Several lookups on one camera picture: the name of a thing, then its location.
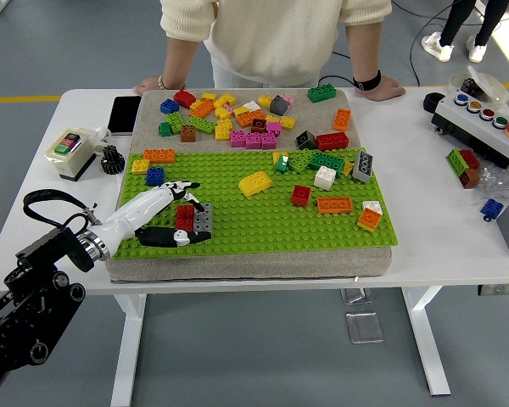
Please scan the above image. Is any black gear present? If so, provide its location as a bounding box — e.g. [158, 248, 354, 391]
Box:
[100, 144, 126, 175]

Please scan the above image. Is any white button control box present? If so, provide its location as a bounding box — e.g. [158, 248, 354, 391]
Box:
[431, 91, 509, 170]

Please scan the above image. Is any black smartphone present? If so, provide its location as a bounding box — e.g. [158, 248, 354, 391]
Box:
[107, 95, 143, 136]

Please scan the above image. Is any black sloped brick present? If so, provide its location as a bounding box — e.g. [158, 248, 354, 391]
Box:
[295, 130, 319, 150]

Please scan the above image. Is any clear plastic bag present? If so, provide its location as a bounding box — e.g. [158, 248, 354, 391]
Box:
[474, 163, 509, 200]

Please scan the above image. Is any black smartwatch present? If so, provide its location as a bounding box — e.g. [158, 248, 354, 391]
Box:
[351, 69, 383, 91]

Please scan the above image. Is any light green toy brick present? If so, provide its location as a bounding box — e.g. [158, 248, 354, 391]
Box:
[288, 148, 315, 174]
[165, 112, 187, 136]
[445, 148, 468, 174]
[185, 116, 218, 136]

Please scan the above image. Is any blue brick with key ring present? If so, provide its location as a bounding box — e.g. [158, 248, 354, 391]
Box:
[479, 198, 505, 222]

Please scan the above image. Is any small white fitting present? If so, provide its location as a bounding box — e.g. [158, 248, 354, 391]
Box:
[92, 125, 112, 152]

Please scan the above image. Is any dark green toy brick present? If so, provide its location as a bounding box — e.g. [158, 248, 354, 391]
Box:
[308, 152, 346, 175]
[307, 83, 338, 103]

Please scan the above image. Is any person's right hand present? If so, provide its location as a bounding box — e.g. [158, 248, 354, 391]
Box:
[131, 78, 167, 95]

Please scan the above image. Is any grey hollow toy brick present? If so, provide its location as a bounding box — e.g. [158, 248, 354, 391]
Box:
[351, 150, 374, 184]

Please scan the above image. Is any cream switch box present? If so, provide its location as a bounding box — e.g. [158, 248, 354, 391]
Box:
[45, 128, 97, 183]

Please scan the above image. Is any clear floor plate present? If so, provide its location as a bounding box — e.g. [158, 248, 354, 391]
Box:
[340, 287, 377, 304]
[344, 312, 385, 344]

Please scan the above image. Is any person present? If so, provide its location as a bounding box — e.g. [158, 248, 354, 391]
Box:
[159, 0, 393, 89]
[421, 0, 509, 64]

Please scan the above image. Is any black tape roll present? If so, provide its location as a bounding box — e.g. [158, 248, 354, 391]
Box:
[422, 92, 450, 114]

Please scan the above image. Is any black floor cable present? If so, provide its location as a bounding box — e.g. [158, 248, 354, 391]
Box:
[409, 0, 466, 86]
[316, 49, 377, 89]

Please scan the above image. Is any white table leg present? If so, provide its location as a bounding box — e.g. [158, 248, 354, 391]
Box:
[400, 287, 452, 398]
[109, 293, 148, 407]

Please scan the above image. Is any green studded baseplate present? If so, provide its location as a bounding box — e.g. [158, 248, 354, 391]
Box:
[109, 148, 400, 260]

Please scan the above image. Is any person's left hand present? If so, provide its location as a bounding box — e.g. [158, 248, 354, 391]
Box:
[355, 75, 407, 102]

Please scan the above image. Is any clear lidded plastic container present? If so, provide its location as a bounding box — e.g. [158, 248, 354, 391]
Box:
[448, 65, 509, 107]

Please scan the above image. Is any table height control panel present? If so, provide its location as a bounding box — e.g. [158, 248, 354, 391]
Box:
[477, 284, 509, 297]

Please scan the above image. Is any orange and yellow brick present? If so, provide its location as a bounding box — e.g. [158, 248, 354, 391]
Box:
[356, 208, 383, 233]

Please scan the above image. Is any orange toy brick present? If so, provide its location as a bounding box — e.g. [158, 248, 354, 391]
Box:
[143, 148, 176, 165]
[333, 109, 352, 131]
[237, 109, 266, 128]
[316, 197, 353, 215]
[189, 99, 216, 120]

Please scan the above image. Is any long red toy brick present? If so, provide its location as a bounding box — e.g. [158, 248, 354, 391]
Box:
[176, 205, 196, 232]

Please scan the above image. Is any long grey toy brick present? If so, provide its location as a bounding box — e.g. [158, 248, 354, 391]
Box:
[193, 203, 213, 233]

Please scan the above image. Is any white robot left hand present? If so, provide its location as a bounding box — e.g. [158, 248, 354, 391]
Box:
[98, 181, 213, 256]

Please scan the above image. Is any yellow curved brick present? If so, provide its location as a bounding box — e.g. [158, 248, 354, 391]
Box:
[238, 170, 275, 198]

